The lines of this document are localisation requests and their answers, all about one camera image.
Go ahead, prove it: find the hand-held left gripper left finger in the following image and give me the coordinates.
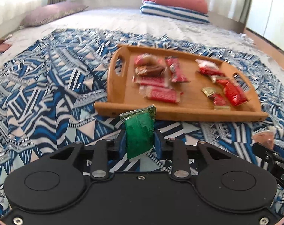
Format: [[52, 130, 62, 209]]
[[48, 129, 128, 181]]

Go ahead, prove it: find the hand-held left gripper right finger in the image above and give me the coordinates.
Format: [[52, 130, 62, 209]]
[[154, 130, 230, 180]]

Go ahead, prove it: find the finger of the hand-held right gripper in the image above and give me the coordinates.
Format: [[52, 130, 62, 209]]
[[252, 143, 278, 167]]

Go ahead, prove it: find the orange jelly cup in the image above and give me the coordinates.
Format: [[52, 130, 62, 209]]
[[252, 125, 277, 150]]

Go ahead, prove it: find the green snack packet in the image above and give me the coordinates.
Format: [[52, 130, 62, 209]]
[[119, 105, 157, 160]]

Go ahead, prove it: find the red cracker packet clear end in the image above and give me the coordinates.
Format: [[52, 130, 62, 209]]
[[139, 85, 183, 104], [133, 75, 172, 88]]

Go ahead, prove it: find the wooden tray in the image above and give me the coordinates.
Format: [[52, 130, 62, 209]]
[[94, 44, 269, 122]]

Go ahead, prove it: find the small red snack packet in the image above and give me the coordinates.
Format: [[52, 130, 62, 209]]
[[211, 94, 231, 110]]

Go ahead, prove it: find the shiny red snack packet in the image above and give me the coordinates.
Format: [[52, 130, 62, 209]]
[[216, 78, 248, 107]]

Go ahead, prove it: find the gold dark candy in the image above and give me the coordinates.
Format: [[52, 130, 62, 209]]
[[201, 87, 218, 97]]

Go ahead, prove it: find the brown peanut snack packet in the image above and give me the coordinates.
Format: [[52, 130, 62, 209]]
[[135, 64, 168, 77]]

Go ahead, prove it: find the long red snack bar packet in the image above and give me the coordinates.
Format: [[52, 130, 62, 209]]
[[165, 56, 190, 83]]

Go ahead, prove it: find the pink snack packet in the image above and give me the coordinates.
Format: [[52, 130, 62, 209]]
[[134, 53, 166, 67]]

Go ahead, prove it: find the beige cracker packet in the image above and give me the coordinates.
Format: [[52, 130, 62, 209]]
[[195, 59, 225, 77]]

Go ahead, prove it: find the blue patterned blanket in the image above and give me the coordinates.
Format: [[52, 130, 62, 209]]
[[0, 28, 284, 218]]

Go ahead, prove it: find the crumpled white plastic bag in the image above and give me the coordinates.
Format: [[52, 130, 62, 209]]
[[240, 33, 255, 45]]

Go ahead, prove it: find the blue striped pillow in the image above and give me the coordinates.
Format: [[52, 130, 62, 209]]
[[140, 1, 210, 24]]

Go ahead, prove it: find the red pillow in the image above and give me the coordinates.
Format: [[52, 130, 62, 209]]
[[143, 0, 209, 14]]

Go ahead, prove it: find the white wardrobe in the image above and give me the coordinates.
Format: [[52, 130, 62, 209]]
[[246, 0, 284, 57]]

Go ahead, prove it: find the purple pillow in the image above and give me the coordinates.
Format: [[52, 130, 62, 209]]
[[18, 1, 89, 29]]

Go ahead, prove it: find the brown cloth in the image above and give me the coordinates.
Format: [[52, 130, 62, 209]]
[[0, 39, 12, 55]]

